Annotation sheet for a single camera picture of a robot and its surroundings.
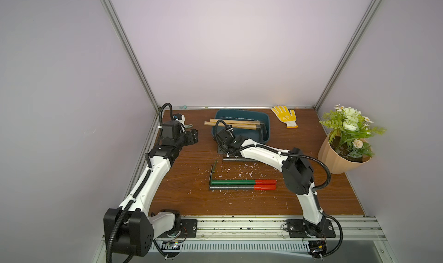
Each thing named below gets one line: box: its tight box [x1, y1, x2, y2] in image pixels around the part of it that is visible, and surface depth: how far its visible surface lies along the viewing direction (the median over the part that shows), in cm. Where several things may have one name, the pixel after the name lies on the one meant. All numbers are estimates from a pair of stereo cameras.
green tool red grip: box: [209, 158, 278, 186], surface depth 87 cm
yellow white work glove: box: [271, 104, 299, 129], surface depth 120 cm
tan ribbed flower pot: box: [317, 134, 372, 175], surface depth 81 cm
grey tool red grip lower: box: [209, 184, 277, 191], surface depth 85 cm
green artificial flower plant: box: [318, 104, 386, 160], surface depth 76 cm
